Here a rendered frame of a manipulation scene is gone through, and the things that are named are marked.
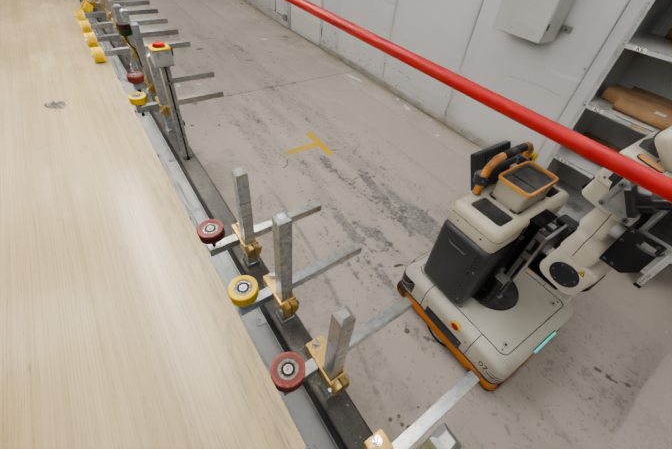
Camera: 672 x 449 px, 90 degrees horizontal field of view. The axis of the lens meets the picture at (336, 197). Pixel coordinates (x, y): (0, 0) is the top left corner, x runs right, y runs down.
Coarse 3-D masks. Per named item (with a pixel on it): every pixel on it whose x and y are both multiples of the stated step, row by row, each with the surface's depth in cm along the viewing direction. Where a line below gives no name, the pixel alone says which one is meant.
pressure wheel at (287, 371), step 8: (288, 352) 79; (280, 360) 77; (288, 360) 78; (296, 360) 78; (272, 368) 76; (280, 368) 76; (288, 368) 76; (296, 368) 77; (304, 368) 77; (272, 376) 75; (280, 376) 75; (288, 376) 75; (296, 376) 75; (304, 376) 77; (280, 384) 74; (288, 384) 74; (296, 384) 74; (288, 392) 75
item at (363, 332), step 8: (400, 304) 99; (408, 304) 100; (384, 312) 97; (392, 312) 97; (400, 312) 98; (376, 320) 95; (384, 320) 95; (392, 320) 98; (360, 328) 93; (368, 328) 93; (376, 328) 93; (352, 336) 91; (360, 336) 91; (368, 336) 93; (352, 344) 89; (312, 360) 85; (312, 368) 84
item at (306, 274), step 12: (336, 252) 112; (348, 252) 113; (360, 252) 116; (312, 264) 108; (324, 264) 108; (336, 264) 111; (300, 276) 104; (312, 276) 107; (264, 288) 100; (264, 300) 98
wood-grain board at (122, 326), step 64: (0, 0) 250; (64, 0) 263; (0, 64) 174; (64, 64) 181; (0, 128) 134; (64, 128) 138; (128, 128) 142; (0, 192) 109; (64, 192) 111; (128, 192) 114; (0, 256) 92; (64, 256) 93; (128, 256) 95; (192, 256) 97; (0, 320) 79; (64, 320) 80; (128, 320) 82; (192, 320) 83; (0, 384) 70; (64, 384) 71; (128, 384) 72; (192, 384) 73; (256, 384) 74; (0, 448) 62; (64, 448) 63; (128, 448) 64; (192, 448) 65; (256, 448) 65
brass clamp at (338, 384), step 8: (320, 336) 89; (320, 344) 88; (312, 352) 86; (320, 352) 86; (320, 360) 85; (320, 368) 83; (320, 376) 85; (328, 376) 82; (336, 376) 82; (344, 376) 83; (328, 384) 82; (336, 384) 81; (344, 384) 81; (328, 392) 82; (336, 392) 81
